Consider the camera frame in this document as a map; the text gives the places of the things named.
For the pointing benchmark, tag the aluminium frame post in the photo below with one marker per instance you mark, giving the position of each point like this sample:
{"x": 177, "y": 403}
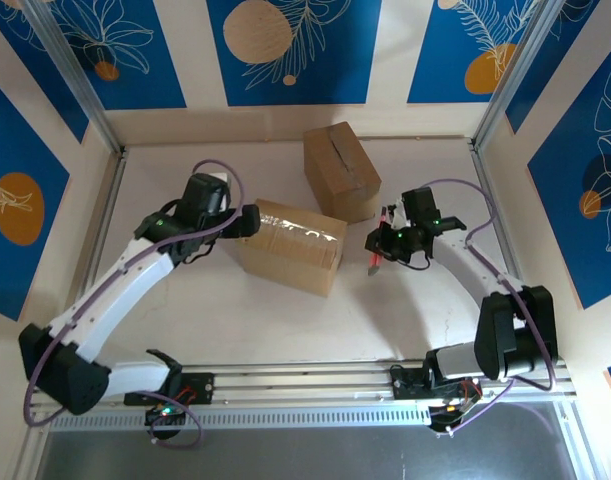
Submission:
{"x": 68, "y": 60}
{"x": 517, "y": 60}

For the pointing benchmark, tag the long aluminium mounting rail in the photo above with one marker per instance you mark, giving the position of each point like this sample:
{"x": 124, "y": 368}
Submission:
{"x": 305, "y": 385}

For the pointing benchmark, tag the pink utility knife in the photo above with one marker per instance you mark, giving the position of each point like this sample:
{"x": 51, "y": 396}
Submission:
{"x": 374, "y": 265}

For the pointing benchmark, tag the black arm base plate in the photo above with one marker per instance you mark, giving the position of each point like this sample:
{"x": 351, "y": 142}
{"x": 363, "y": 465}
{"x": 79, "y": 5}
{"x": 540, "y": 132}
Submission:
{"x": 405, "y": 385}
{"x": 200, "y": 387}

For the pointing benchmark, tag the taped cardboard box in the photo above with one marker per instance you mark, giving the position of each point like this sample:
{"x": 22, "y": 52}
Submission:
{"x": 290, "y": 255}

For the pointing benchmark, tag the cardboard box with slot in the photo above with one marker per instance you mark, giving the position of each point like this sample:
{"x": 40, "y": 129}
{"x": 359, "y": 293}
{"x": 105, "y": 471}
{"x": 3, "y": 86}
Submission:
{"x": 335, "y": 170}

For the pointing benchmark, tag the aluminium side rail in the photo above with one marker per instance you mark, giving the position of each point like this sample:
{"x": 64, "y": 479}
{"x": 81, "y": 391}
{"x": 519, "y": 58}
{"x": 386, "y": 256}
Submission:
{"x": 483, "y": 165}
{"x": 108, "y": 200}

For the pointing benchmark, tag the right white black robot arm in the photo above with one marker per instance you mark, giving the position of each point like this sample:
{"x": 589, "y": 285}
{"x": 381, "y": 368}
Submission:
{"x": 465, "y": 265}

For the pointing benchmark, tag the grey metal panel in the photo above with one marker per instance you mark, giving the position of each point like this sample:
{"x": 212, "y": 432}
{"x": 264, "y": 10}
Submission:
{"x": 305, "y": 457}

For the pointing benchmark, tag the black controller board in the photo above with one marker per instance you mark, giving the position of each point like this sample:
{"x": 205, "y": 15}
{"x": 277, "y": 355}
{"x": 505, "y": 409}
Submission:
{"x": 160, "y": 425}
{"x": 455, "y": 412}

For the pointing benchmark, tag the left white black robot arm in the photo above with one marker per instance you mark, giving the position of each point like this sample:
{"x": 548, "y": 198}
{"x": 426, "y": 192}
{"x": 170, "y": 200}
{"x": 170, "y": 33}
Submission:
{"x": 115, "y": 285}

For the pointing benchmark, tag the aluminium frame beam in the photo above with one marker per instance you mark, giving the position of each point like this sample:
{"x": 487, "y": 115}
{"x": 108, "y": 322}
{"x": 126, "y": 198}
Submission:
{"x": 31, "y": 450}
{"x": 587, "y": 450}

